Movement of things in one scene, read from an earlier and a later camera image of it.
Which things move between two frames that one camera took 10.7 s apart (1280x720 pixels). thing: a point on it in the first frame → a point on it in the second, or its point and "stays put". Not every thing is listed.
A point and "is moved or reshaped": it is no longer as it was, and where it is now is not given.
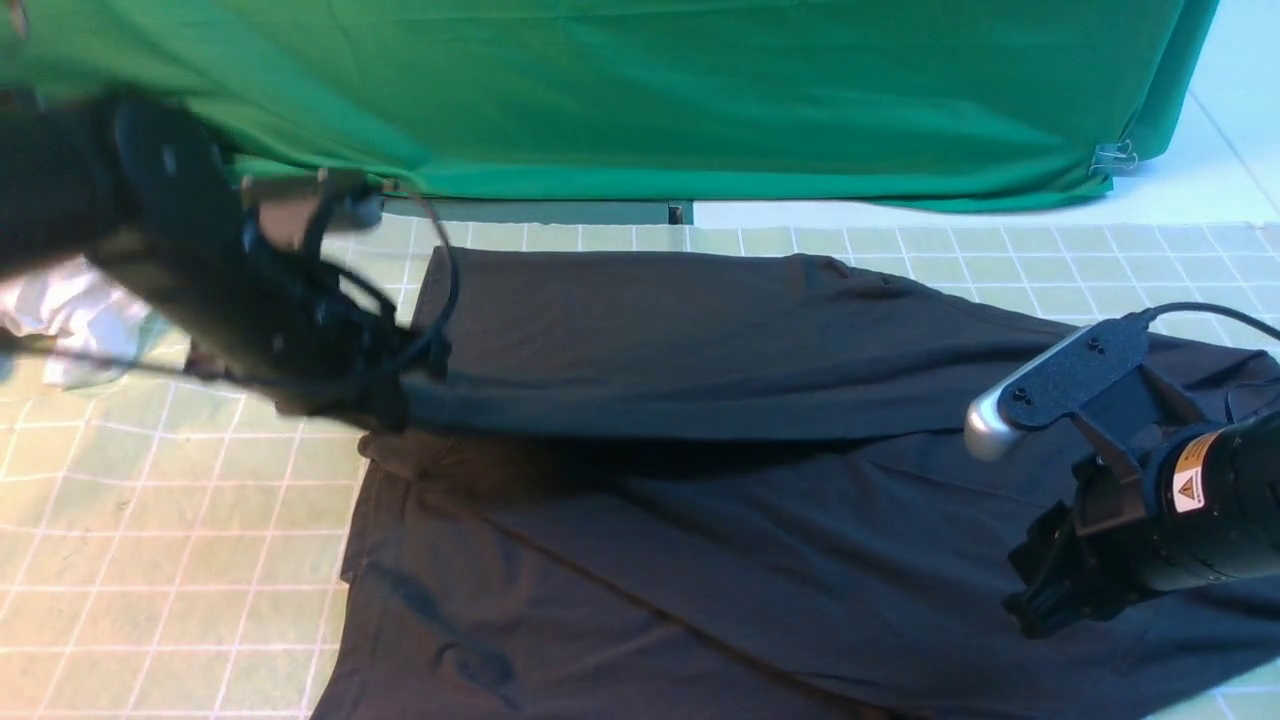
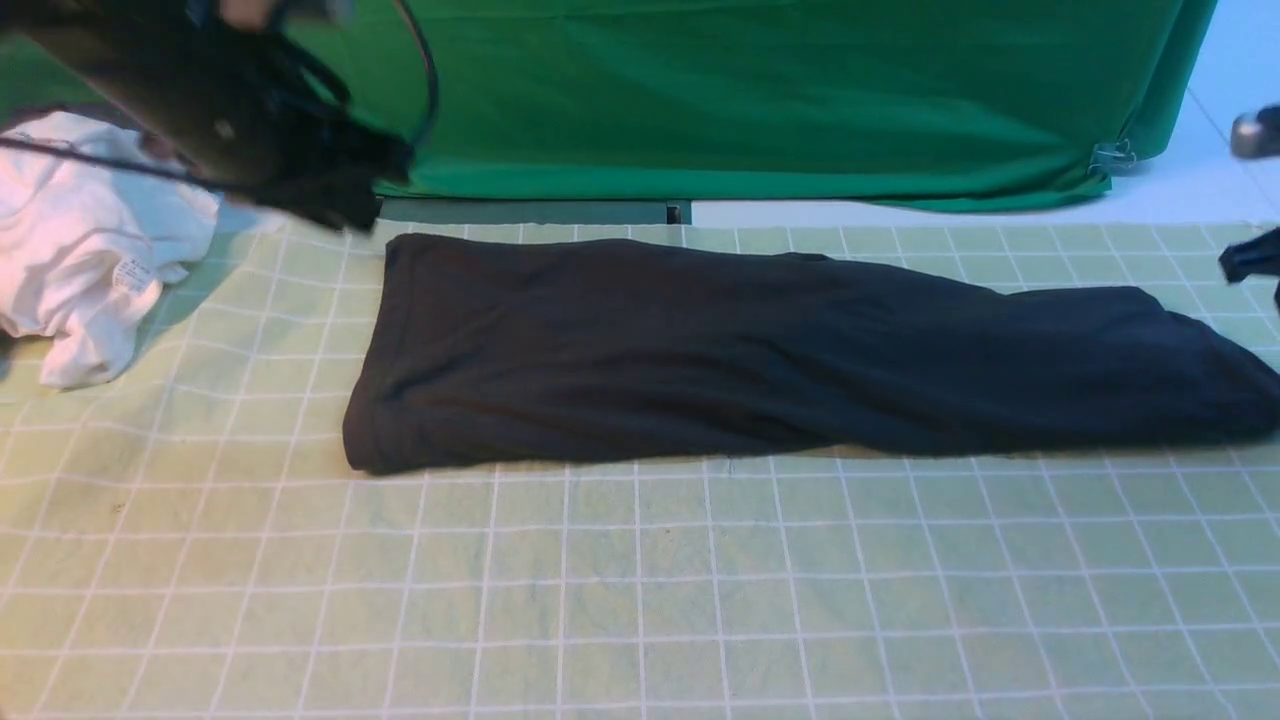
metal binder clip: x=1114 y=155 stays put
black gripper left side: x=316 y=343 → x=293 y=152
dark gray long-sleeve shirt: x=681 y=488 is moved or reshaped
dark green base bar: x=545 y=210 stays put
